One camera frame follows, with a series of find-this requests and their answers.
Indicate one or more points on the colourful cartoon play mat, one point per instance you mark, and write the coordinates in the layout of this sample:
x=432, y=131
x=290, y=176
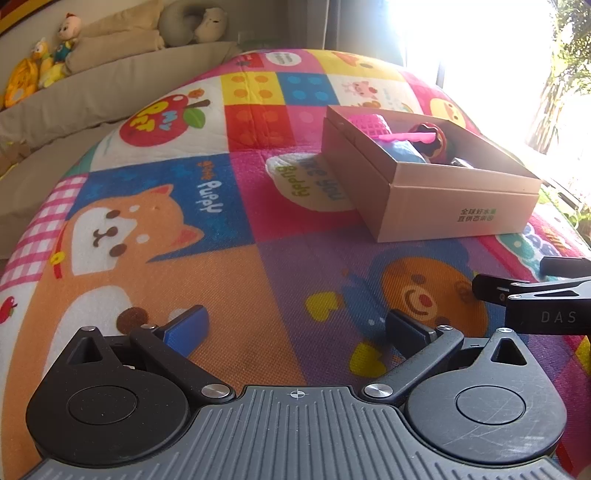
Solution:
x=231, y=258

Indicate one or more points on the beige sofa back cushion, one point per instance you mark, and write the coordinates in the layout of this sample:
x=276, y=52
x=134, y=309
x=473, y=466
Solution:
x=115, y=87

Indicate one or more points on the beige sofa seat cushion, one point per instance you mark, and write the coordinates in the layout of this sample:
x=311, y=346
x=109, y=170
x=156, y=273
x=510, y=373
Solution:
x=41, y=184

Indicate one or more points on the cartoon boy doll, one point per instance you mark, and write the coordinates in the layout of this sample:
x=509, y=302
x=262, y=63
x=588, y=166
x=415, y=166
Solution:
x=63, y=41

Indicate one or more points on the pink toy basket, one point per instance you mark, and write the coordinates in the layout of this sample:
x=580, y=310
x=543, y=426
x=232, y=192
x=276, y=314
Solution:
x=374, y=123

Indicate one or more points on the beige cardboard box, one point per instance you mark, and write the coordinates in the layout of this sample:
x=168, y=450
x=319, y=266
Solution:
x=415, y=217

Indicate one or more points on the orange plush toy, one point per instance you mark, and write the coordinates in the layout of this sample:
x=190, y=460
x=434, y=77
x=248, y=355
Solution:
x=21, y=78

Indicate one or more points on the cream pillow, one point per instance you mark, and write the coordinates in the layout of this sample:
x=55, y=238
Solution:
x=120, y=30

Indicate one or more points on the pink scalloped toy piece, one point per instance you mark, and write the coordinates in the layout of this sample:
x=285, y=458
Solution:
x=411, y=136

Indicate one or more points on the blue and white packet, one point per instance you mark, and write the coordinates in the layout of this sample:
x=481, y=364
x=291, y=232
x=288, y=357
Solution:
x=401, y=150

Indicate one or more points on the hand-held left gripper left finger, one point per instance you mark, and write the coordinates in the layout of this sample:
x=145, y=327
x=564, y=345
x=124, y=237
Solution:
x=187, y=330

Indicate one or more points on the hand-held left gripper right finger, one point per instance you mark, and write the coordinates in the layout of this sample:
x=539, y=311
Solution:
x=406, y=334

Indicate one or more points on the tall green plant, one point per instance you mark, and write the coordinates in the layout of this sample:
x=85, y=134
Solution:
x=563, y=83

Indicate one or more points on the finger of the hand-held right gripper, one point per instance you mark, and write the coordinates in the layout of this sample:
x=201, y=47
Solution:
x=563, y=266
x=489, y=287

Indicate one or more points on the grey neck pillow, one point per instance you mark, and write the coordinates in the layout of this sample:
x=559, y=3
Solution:
x=184, y=23

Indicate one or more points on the yellow plush toy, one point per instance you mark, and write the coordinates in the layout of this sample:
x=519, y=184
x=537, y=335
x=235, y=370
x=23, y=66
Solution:
x=51, y=74

